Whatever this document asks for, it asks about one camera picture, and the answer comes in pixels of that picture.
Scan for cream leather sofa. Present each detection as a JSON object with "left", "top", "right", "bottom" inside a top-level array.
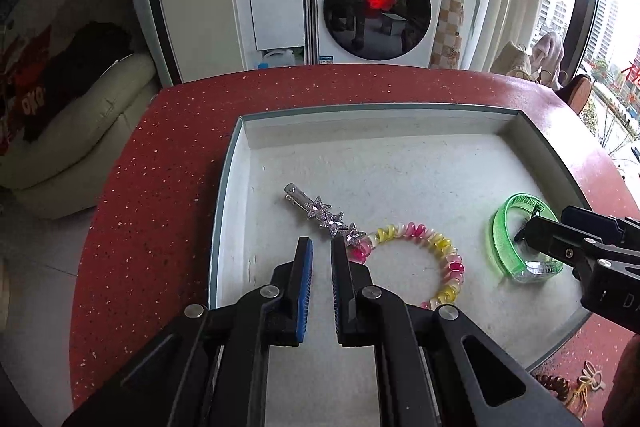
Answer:
[{"left": 0, "top": 52, "right": 161, "bottom": 220}]

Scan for clear green bracelet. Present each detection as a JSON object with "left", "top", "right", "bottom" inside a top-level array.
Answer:
[{"left": 489, "top": 193, "right": 564, "bottom": 284}]

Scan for red printed cloth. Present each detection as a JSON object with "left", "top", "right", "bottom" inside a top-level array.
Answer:
[{"left": 0, "top": 24, "right": 56, "bottom": 158}]

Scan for white plastic jug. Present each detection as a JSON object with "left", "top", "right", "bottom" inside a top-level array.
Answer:
[{"left": 259, "top": 48, "right": 296, "bottom": 68}]

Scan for pale pink garment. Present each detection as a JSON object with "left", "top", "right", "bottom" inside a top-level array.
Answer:
[{"left": 530, "top": 31, "right": 566, "bottom": 90}]

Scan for silver star hair clip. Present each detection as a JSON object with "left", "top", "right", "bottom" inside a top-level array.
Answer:
[{"left": 284, "top": 183, "right": 368, "bottom": 254}]

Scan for pink yellow spiral hair tie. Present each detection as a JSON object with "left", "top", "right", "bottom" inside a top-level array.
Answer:
[{"left": 350, "top": 222, "right": 466, "bottom": 311}]

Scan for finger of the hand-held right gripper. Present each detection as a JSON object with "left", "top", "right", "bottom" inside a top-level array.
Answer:
[
  {"left": 560, "top": 206, "right": 640, "bottom": 255},
  {"left": 514, "top": 217, "right": 601, "bottom": 279}
]

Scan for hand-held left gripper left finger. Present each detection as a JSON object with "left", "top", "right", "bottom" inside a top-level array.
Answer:
[{"left": 62, "top": 236, "right": 315, "bottom": 427}]

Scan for shallow grey white-lined tray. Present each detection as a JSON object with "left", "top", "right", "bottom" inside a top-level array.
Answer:
[{"left": 209, "top": 103, "right": 598, "bottom": 374}]

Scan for dark clothing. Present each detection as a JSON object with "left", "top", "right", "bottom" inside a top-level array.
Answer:
[{"left": 22, "top": 21, "right": 136, "bottom": 142}]

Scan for brown coil hair tie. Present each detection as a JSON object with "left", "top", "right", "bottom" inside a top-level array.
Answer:
[{"left": 532, "top": 359, "right": 607, "bottom": 415}]

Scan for wooden chair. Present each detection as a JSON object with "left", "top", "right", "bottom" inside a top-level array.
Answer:
[{"left": 555, "top": 74, "right": 593, "bottom": 115}]

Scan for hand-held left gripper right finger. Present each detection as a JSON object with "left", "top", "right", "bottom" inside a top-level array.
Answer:
[{"left": 330, "top": 236, "right": 583, "bottom": 427}]

